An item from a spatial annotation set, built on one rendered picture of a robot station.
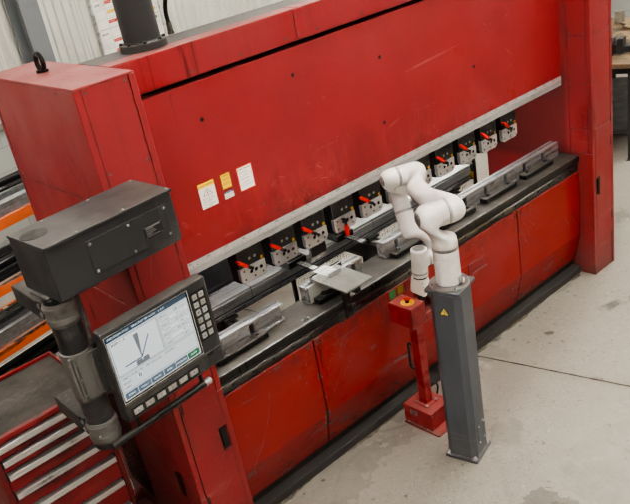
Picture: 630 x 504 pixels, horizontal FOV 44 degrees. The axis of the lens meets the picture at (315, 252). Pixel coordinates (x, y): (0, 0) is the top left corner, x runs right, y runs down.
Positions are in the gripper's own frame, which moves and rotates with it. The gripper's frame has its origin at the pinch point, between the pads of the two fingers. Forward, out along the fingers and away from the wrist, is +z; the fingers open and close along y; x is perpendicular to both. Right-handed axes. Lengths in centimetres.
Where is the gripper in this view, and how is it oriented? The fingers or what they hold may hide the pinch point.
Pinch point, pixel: (421, 300)
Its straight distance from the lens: 413.1
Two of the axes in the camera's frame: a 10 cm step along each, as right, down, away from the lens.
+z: 1.2, 8.7, 4.9
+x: 7.1, -4.1, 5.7
